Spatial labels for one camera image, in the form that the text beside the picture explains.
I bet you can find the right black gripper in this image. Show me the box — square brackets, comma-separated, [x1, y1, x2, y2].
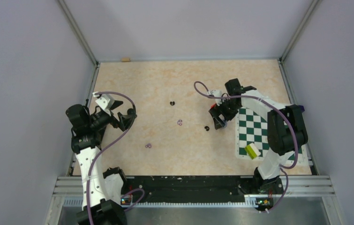
[209, 97, 241, 130]

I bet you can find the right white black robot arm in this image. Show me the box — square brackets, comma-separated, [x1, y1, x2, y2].
[207, 78, 308, 194]

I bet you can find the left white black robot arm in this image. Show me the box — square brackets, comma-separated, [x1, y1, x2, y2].
[66, 98, 136, 225]

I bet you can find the green white chessboard mat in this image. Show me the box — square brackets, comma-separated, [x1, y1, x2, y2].
[234, 105, 309, 163]

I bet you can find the lime green white brick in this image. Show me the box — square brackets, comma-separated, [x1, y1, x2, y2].
[244, 143, 261, 159]

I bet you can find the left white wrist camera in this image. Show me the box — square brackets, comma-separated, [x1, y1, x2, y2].
[93, 92, 115, 112]

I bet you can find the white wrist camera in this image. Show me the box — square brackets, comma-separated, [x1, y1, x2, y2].
[208, 90, 223, 99]
[93, 92, 115, 112]

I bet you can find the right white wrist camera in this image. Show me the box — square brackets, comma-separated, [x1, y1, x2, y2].
[208, 90, 223, 99]

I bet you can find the small wooden block at wall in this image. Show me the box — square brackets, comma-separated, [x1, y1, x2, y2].
[121, 57, 131, 62]

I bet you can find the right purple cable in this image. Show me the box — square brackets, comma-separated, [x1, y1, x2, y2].
[194, 81, 299, 213]

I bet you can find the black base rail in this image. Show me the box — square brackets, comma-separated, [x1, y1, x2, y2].
[121, 175, 259, 203]

